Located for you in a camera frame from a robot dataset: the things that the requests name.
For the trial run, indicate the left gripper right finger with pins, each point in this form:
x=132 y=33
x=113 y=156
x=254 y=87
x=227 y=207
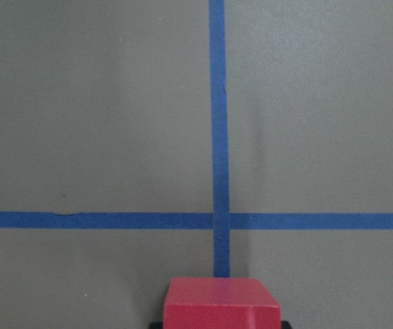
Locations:
x=285 y=325

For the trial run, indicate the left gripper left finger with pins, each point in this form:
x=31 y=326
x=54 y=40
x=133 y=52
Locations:
x=156 y=325

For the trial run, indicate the red block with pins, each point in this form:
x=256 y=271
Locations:
x=220 y=303

